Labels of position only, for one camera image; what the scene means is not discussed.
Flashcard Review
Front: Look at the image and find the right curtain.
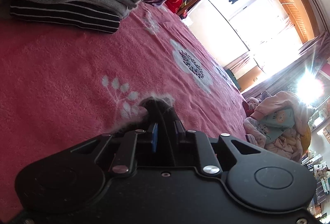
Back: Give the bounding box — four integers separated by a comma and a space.
242, 32, 329, 99

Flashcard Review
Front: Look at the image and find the teal cartoon print garment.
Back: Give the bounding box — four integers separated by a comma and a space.
257, 108, 295, 144

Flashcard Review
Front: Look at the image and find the pink floral bed blanket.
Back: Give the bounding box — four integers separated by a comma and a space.
1, 3, 245, 221

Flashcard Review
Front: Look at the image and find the pink garment on pile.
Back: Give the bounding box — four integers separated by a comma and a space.
251, 91, 315, 136

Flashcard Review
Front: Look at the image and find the row of books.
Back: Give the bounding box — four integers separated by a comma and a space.
301, 150, 329, 218

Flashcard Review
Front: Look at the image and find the yellow garment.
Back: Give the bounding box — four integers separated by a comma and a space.
300, 126, 312, 154

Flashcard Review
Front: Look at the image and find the folded black striped garment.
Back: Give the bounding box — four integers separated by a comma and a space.
9, 0, 121, 34

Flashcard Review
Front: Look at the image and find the white floral pyjama garment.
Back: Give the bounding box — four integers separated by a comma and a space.
243, 117, 303, 162

